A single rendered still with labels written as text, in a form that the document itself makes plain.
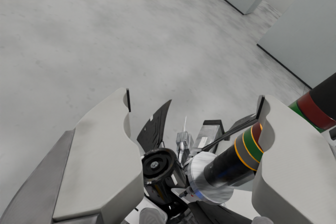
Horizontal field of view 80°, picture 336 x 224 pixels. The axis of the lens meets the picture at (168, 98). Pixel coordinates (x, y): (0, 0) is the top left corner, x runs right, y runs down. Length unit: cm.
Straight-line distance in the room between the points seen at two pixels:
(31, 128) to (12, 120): 15
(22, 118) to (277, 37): 538
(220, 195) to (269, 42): 567
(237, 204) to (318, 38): 527
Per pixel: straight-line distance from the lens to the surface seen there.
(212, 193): 29
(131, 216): 51
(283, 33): 582
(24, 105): 207
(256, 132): 22
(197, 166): 29
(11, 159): 184
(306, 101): 20
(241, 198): 76
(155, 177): 50
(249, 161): 24
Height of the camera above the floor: 167
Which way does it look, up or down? 41 degrees down
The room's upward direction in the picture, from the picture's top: 35 degrees clockwise
